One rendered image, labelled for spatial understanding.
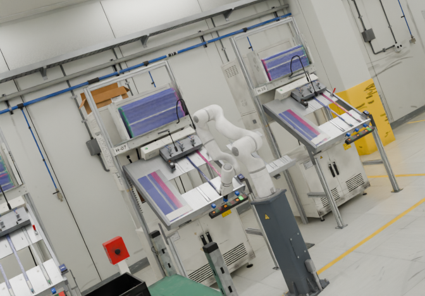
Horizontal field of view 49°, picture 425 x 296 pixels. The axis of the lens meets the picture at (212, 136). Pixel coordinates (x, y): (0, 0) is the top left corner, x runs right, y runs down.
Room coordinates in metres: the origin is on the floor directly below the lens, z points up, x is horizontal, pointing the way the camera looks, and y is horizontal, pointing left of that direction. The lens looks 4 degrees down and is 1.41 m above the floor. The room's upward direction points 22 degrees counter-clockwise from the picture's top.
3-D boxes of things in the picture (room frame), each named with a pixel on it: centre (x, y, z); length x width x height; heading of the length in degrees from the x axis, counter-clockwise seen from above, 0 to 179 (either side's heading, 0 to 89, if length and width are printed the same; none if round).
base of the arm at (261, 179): (3.06, -0.19, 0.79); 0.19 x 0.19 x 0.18
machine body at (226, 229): (4.02, 0.50, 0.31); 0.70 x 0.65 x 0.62; 116
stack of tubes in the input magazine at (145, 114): (3.93, 0.39, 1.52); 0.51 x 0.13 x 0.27; 116
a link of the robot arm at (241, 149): (3.04, -0.17, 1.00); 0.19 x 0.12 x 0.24; 128
